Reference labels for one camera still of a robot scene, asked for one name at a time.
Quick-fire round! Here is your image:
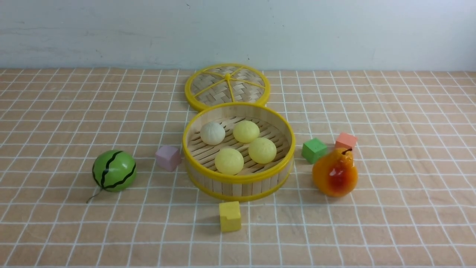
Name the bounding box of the woven bamboo steamer lid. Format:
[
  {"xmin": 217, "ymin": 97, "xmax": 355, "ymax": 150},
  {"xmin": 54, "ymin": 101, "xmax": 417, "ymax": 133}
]
[{"xmin": 184, "ymin": 63, "xmax": 271, "ymax": 112}]

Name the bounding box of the green foam cube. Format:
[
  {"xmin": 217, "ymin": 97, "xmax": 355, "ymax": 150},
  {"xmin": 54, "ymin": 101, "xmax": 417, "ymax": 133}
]
[{"xmin": 301, "ymin": 138, "xmax": 328, "ymax": 165}]

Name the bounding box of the pink foam cube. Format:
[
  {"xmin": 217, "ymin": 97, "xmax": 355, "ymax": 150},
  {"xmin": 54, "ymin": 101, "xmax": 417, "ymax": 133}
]
[{"xmin": 156, "ymin": 145, "xmax": 181, "ymax": 172}]

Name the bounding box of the yellow foam cube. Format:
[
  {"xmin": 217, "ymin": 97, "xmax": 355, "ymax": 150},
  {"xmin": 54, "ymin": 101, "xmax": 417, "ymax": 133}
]
[{"xmin": 219, "ymin": 201, "xmax": 242, "ymax": 233}]

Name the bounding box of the orange toy pear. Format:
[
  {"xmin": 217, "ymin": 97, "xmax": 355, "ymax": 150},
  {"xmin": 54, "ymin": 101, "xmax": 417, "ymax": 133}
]
[{"xmin": 312, "ymin": 148, "xmax": 358, "ymax": 197}]

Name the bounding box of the green toy watermelon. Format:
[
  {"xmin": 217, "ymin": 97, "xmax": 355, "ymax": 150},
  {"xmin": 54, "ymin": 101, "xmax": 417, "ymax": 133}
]
[{"xmin": 91, "ymin": 150, "xmax": 137, "ymax": 192}]

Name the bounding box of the orange foam cube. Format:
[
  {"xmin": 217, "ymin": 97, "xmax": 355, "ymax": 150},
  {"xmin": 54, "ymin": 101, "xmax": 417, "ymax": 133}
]
[{"xmin": 334, "ymin": 132, "xmax": 358, "ymax": 149}]

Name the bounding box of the checkered orange tablecloth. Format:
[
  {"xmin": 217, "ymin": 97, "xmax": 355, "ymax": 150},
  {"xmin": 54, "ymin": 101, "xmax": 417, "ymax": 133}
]
[{"xmin": 0, "ymin": 68, "xmax": 476, "ymax": 268}]

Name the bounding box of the white bun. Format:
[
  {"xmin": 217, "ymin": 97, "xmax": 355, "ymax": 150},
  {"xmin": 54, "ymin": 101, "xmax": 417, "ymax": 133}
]
[{"xmin": 200, "ymin": 122, "xmax": 226, "ymax": 146}]

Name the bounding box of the bamboo steamer tray yellow rim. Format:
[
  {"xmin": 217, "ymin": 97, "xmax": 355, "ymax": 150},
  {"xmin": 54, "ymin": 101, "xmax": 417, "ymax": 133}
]
[{"xmin": 182, "ymin": 102, "xmax": 296, "ymax": 202}]

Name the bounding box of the yellow bun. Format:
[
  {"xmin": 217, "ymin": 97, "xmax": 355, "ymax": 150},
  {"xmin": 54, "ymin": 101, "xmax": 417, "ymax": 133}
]
[
  {"xmin": 248, "ymin": 137, "xmax": 277, "ymax": 164},
  {"xmin": 215, "ymin": 147, "xmax": 244, "ymax": 175},
  {"xmin": 233, "ymin": 120, "xmax": 260, "ymax": 144}
]

